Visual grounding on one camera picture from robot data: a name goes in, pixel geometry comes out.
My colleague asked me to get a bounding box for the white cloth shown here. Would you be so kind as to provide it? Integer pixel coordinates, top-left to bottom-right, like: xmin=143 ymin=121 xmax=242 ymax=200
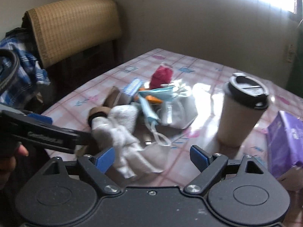
xmin=91 ymin=105 xmax=171 ymax=179

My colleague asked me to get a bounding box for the brown sock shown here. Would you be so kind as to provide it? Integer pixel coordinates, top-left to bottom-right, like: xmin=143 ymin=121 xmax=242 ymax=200
xmin=87 ymin=86 xmax=130 ymax=127

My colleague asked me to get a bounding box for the white usb cable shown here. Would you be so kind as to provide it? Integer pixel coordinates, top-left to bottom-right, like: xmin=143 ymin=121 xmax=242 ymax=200
xmin=142 ymin=132 xmax=155 ymax=146

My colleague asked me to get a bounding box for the orange tissue pack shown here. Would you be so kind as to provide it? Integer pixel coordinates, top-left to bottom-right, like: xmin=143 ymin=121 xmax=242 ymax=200
xmin=138 ymin=87 xmax=163 ymax=104

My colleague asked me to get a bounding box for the person's left hand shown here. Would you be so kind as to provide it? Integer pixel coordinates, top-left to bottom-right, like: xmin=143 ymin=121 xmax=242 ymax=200
xmin=0 ymin=144 xmax=29 ymax=189

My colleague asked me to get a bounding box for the blue plaid shirt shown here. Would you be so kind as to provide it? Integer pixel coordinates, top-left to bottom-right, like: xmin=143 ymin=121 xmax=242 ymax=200
xmin=1 ymin=28 xmax=50 ymax=108

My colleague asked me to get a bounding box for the white cup with black lid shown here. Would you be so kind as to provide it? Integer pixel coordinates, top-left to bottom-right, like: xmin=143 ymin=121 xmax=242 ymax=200
xmin=217 ymin=73 xmax=270 ymax=147

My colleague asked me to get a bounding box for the purple tissue pack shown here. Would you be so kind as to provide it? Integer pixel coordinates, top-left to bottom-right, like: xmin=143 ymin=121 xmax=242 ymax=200
xmin=266 ymin=111 xmax=302 ymax=178

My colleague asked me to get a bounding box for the chair with bamboo mat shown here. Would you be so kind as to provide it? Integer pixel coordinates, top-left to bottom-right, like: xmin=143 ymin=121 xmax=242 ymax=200
xmin=22 ymin=0 xmax=123 ymax=113

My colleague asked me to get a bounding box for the blue surgical mask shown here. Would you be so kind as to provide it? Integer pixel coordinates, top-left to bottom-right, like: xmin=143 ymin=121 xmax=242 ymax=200
xmin=137 ymin=86 xmax=173 ymax=147

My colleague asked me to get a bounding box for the blue white striped packet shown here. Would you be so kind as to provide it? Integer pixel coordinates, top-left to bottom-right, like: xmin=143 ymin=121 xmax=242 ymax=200
xmin=122 ymin=78 xmax=143 ymax=96

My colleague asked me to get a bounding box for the red knitted pouch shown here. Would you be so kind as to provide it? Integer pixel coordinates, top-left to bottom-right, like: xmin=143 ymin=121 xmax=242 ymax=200
xmin=149 ymin=64 xmax=173 ymax=89

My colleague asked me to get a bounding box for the black strap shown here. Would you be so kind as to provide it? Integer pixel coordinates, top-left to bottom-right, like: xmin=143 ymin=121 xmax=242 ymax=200
xmin=0 ymin=49 xmax=21 ymax=93

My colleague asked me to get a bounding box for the white drawstring pouch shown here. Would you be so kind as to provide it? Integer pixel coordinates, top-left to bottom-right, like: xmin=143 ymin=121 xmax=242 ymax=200
xmin=159 ymin=79 xmax=198 ymax=130

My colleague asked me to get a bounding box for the wall power socket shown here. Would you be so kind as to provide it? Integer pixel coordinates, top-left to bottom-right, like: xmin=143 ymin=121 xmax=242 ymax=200
xmin=286 ymin=44 xmax=296 ymax=64

